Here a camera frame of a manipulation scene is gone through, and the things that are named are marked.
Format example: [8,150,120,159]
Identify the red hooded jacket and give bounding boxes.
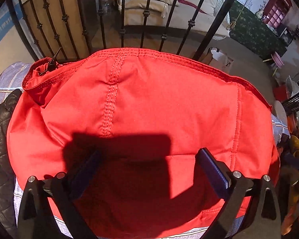
[7,48,280,238]

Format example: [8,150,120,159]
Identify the black quilted jacket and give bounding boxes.
[0,89,22,238]

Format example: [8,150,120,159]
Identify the blue plaid bed sheet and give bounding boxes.
[0,61,291,239]

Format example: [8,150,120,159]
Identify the pink stool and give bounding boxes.
[263,51,285,77]

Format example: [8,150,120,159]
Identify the green patterned cabinet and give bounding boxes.
[229,1,287,59]

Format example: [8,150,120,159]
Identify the wooden board panel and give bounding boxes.
[17,0,98,61]

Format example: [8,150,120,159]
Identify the red miniature phone booth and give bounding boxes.
[263,0,292,29]

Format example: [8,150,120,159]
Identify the black iron bed footboard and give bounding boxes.
[6,0,235,62]

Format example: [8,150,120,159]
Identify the white sofa bed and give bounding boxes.
[118,0,225,35]

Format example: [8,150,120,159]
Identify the blue white wall poster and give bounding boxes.
[0,2,14,42]

